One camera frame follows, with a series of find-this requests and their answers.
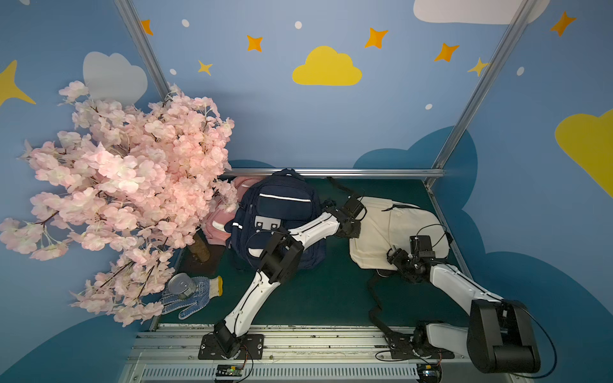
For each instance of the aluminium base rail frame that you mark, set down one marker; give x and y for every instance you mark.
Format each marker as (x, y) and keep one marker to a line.
(290, 354)

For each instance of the left green circuit board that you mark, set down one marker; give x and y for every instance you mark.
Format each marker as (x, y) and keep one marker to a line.
(229, 372)

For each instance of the left aluminium frame post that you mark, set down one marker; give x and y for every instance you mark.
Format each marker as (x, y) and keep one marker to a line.
(131, 19)

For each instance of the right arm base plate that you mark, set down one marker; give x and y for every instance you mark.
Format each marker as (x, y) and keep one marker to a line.
(408, 346)

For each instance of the aluminium frame post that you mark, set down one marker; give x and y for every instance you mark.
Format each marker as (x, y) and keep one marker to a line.
(131, 19)
(509, 40)

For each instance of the rear horizontal aluminium bar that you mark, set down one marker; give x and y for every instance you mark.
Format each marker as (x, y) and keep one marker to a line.
(347, 173)

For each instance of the pink backpack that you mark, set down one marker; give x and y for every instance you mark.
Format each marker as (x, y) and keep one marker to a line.
(213, 226)

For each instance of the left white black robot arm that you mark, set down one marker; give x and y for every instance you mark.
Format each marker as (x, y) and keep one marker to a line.
(279, 261)

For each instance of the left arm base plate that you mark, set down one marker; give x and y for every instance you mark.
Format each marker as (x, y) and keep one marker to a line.
(249, 345)

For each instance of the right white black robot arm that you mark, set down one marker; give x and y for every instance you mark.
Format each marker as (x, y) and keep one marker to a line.
(499, 337)

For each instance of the blue patterned cloth item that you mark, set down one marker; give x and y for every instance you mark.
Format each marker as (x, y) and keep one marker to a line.
(205, 290)

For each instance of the right side floor rail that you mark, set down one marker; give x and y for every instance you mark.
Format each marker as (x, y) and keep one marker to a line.
(454, 244)

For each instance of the navy blue backpack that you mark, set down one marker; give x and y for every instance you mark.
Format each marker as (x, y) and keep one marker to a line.
(281, 200)

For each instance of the right green circuit board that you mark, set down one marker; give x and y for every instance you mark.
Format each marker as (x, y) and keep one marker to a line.
(428, 373)

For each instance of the right aluminium frame post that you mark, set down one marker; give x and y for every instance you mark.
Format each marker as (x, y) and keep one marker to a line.
(509, 40)

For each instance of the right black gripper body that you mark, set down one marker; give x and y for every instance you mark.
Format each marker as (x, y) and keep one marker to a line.
(400, 261)

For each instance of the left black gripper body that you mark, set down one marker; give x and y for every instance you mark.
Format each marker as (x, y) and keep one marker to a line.
(357, 208)

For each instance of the green circuit board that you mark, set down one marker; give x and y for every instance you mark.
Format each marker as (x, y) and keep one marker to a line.
(428, 373)
(229, 372)

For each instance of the beige backpack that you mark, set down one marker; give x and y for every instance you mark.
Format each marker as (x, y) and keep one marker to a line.
(390, 224)

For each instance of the pink cherry blossom tree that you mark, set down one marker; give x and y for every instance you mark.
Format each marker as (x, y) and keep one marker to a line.
(139, 183)

